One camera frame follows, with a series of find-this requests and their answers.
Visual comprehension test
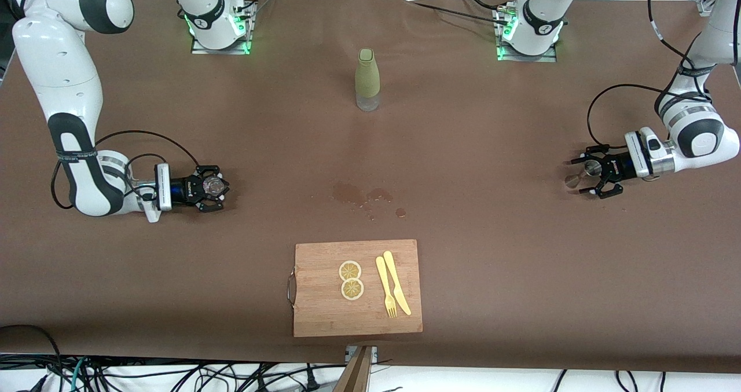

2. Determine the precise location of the wooden cutting board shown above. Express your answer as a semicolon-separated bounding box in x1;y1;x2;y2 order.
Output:
286;239;423;338

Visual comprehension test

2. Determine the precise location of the teal floor cable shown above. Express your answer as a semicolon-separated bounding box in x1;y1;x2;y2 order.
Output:
68;357;89;392

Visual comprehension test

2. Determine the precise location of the brown table cover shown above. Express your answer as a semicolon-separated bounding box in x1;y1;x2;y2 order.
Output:
0;0;741;375

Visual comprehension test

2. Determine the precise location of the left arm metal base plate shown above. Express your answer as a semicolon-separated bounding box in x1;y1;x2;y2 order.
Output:
496;7;558;63

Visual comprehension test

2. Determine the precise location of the black base power cable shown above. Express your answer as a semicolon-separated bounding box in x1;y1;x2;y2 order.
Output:
399;0;511;27

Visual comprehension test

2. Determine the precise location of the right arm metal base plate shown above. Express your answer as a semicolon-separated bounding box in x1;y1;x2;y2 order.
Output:
190;1;254;56

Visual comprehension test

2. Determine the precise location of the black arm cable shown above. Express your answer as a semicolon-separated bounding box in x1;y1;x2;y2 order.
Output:
586;0;714;151
50;129;201;211

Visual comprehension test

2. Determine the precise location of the green sleeved glass bottle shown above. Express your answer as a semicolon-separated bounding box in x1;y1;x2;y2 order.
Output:
354;48;381;112

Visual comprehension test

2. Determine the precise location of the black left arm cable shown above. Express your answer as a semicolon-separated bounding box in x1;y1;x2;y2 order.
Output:
586;0;714;151

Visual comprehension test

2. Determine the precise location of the yellow plastic knife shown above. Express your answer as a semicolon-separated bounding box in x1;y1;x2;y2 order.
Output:
383;251;412;316

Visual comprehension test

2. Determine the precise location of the wooden post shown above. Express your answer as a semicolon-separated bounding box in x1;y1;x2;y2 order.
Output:
333;346;375;392

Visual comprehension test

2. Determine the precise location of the small clear glass cup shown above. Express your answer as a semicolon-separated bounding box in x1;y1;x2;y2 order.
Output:
203;175;227;200

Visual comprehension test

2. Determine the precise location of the steel jigger measuring cup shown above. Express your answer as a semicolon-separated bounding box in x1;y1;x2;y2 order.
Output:
564;160;603;190

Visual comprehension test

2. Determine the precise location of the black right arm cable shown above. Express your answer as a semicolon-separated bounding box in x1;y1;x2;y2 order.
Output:
50;129;201;211

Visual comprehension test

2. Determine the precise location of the yellow plastic fork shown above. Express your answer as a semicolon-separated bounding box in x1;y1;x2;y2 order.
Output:
375;256;398;318

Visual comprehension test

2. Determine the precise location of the black looped floor cable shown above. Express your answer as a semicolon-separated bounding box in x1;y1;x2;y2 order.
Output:
0;324;64;392

